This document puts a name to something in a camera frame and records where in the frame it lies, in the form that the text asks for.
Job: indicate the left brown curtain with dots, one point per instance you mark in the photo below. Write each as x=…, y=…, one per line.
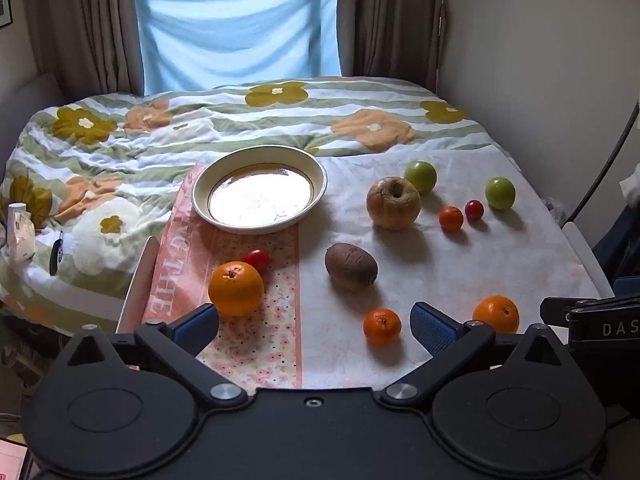
x=92, y=47

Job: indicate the small mandarin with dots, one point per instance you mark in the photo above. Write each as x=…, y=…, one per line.
x=381, y=326

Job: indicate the small red tomato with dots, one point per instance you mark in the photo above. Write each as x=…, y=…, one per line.
x=474, y=211

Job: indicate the floral striped quilt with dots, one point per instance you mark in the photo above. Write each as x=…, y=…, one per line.
x=105, y=171

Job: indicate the wrinkled russet apple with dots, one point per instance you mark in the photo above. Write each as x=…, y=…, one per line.
x=393, y=203

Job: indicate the black key fob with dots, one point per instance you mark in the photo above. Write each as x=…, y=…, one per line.
x=56, y=255

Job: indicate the brown curtain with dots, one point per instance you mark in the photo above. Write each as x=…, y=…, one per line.
x=92, y=47
x=399, y=39

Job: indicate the small white pink carton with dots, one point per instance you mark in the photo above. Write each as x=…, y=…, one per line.
x=21, y=234

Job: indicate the framed wall picture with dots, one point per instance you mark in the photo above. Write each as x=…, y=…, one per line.
x=5, y=13

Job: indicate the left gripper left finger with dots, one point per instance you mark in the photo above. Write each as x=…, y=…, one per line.
x=171, y=349

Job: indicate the light blue window sheet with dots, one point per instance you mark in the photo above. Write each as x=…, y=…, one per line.
x=190, y=45

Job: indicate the white tray cloth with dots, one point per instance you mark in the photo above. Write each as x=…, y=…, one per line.
x=520, y=253

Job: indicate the large orange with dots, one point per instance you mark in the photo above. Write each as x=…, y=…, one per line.
x=236, y=288

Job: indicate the red cherry tomato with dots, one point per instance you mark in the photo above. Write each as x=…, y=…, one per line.
x=258, y=259

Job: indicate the green apple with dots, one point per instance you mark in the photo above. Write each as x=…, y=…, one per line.
x=500, y=193
x=422, y=175

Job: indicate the small orange tomato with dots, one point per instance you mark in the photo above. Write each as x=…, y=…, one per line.
x=451, y=219

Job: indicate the brown kiwi fruit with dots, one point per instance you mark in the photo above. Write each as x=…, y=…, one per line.
x=350, y=266

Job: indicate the right brown curtain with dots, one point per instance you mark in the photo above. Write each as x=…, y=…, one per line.
x=399, y=39

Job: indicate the cream duck-print bowl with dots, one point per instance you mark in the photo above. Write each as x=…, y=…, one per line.
x=259, y=190

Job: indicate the white folding tray table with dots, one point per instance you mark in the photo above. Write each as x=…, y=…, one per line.
x=139, y=289

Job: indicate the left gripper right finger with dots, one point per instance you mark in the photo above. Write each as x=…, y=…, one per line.
x=455, y=349

